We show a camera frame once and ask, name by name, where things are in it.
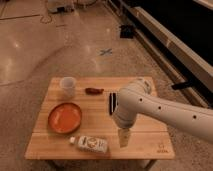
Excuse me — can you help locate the black box on floor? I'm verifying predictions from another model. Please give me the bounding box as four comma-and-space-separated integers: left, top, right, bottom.
120, 25, 134, 39

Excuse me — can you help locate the clear plastic bottle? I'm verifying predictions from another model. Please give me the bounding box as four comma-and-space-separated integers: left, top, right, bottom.
69, 136, 108, 154

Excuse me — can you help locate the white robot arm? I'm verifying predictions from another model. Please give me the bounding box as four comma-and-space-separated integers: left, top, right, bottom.
113, 78, 213, 144

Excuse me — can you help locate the black striped block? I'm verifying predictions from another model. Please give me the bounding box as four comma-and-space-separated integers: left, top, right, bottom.
109, 93, 118, 115

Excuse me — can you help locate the black handle on bench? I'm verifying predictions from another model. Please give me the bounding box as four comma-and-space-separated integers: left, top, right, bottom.
171, 81, 193, 90

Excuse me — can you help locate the grey device on floor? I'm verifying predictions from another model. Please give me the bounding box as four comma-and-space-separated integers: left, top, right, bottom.
47, 0, 75, 13

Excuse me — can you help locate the white ceramic cup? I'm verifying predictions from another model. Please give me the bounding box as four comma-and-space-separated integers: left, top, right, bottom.
59, 77, 76, 98

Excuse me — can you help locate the red chili pepper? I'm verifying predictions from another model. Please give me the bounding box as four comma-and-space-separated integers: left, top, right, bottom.
85, 88, 104, 95

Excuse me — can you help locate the orange plate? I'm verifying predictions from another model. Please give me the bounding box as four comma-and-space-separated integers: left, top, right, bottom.
48, 103, 82, 134

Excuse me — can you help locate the wooden folding table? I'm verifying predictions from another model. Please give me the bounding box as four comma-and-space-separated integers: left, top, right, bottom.
25, 77, 175, 160

